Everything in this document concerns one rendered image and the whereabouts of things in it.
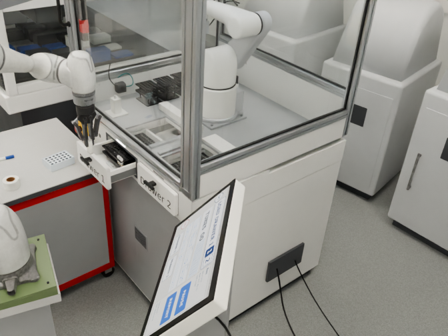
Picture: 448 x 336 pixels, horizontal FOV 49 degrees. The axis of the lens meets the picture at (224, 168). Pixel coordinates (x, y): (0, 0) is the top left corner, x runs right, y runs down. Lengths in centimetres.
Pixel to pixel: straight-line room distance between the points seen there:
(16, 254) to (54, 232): 76
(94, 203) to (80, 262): 36
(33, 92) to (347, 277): 210
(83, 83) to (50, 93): 99
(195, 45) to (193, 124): 28
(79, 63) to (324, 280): 187
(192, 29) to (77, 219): 129
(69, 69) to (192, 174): 62
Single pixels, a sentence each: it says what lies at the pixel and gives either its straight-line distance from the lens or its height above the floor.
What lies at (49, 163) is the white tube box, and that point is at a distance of 246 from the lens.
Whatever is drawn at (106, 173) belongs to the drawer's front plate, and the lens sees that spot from 214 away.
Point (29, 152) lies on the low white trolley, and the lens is 264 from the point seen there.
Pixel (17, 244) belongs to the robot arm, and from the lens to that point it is 177.
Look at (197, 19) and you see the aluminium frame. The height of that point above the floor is 165.
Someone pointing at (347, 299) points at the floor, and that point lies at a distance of 295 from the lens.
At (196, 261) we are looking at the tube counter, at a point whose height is 111.
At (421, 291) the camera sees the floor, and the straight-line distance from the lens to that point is 316.
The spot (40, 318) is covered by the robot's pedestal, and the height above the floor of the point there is 62.
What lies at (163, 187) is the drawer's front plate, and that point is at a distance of 201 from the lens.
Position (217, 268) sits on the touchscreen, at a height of 120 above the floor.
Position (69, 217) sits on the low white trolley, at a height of 55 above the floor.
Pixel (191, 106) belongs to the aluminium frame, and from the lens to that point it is 169.
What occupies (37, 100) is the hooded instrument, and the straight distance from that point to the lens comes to 296.
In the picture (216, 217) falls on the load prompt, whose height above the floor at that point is 115.
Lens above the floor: 209
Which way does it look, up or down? 33 degrees down
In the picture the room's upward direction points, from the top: 4 degrees clockwise
